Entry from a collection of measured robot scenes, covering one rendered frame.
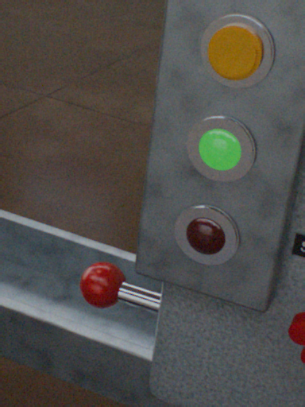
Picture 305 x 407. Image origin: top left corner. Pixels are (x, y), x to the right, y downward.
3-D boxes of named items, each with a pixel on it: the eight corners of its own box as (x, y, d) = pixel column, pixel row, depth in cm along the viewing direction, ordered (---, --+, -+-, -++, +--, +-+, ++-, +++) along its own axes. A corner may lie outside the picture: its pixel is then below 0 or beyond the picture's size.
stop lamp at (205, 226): (228, 253, 44) (235, 215, 43) (221, 265, 43) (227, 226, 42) (187, 241, 45) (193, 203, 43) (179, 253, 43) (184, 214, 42)
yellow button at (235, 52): (260, 80, 39) (270, 27, 37) (254, 87, 38) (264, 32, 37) (209, 68, 39) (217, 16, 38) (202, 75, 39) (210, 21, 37)
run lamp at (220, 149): (243, 170, 42) (251, 127, 40) (236, 180, 40) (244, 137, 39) (199, 158, 42) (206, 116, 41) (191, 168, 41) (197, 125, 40)
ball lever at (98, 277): (190, 318, 55) (196, 280, 54) (174, 344, 53) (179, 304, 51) (90, 285, 57) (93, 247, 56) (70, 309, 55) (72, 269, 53)
